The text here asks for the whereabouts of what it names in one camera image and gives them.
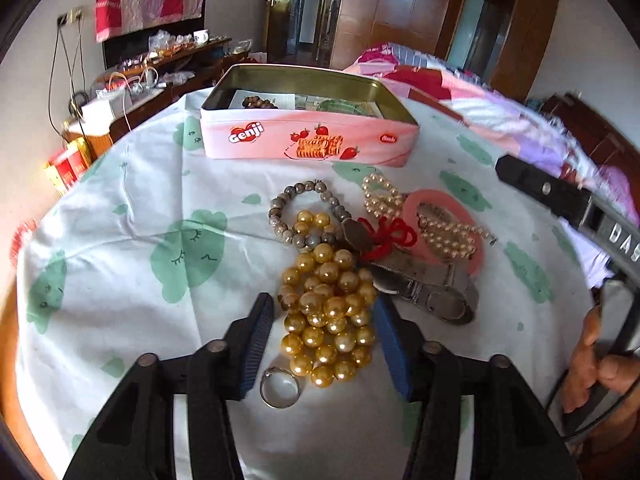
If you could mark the paper leaflet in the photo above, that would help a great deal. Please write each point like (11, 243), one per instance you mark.
(287, 99)

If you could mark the white mug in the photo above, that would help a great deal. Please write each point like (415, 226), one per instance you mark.
(201, 37)

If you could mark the red and yellow box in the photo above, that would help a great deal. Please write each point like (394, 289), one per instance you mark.
(67, 167)

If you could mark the pink and red patchwork quilt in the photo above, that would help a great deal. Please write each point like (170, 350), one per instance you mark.
(475, 90)

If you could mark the black television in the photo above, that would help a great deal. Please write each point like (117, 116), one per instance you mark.
(130, 47)

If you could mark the wooden bed headboard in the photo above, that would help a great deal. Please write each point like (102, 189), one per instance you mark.
(590, 125)

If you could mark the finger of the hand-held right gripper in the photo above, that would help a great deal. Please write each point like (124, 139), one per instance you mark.
(540, 187)

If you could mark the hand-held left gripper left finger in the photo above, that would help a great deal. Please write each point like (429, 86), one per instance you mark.
(255, 342)

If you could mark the wooden door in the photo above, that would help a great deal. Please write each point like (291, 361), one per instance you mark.
(280, 10)

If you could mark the pink bangle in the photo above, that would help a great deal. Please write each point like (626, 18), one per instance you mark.
(435, 196)

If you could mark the brown wooden wardrobe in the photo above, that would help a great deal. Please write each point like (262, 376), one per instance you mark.
(400, 20)

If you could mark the white box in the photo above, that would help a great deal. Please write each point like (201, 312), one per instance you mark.
(102, 110)

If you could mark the dark wooden television cabinet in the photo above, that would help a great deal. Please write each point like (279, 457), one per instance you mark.
(190, 67)

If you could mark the green bangle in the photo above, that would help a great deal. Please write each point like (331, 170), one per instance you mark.
(325, 105)

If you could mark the pink biscuit tin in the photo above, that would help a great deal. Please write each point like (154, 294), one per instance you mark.
(250, 135)

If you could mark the wall power socket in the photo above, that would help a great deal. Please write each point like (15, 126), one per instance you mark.
(70, 16)

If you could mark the person's right hand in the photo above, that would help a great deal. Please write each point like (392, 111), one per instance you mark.
(582, 370)

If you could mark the red and white cover cloth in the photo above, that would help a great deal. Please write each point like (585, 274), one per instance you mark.
(145, 5)

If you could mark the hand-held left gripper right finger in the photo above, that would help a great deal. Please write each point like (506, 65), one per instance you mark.
(392, 352)

